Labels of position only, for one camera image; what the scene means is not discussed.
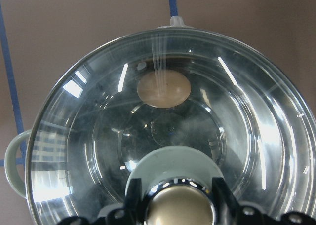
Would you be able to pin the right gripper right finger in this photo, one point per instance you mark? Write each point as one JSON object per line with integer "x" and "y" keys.
{"x": 226, "y": 205}

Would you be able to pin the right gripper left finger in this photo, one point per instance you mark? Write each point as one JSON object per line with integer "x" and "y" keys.
{"x": 133, "y": 202}

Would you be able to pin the glass pot lid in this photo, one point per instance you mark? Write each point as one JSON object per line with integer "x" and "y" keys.
{"x": 242, "y": 112}

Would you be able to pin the beige egg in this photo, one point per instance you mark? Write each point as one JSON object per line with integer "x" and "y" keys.
{"x": 163, "y": 89}

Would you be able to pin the mint green electric pot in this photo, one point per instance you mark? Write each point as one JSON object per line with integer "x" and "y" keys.
{"x": 176, "y": 186}

